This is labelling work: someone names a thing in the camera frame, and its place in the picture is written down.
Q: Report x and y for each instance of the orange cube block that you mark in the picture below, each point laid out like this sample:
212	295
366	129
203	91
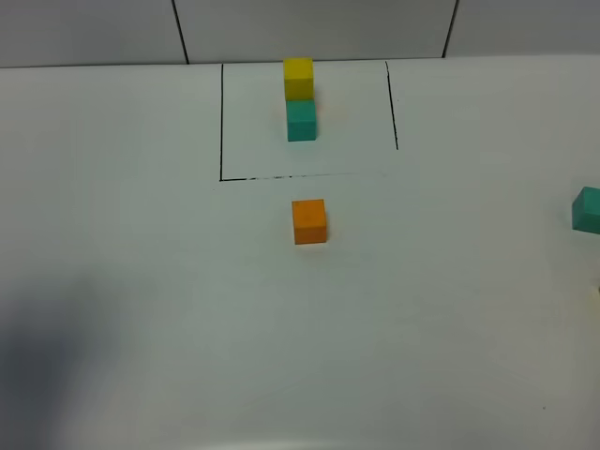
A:
309	222

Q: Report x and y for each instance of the teal template cube block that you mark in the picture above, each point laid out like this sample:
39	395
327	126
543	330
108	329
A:
301	120

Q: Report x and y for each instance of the yellow template cube block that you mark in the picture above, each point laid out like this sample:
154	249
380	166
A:
298	79

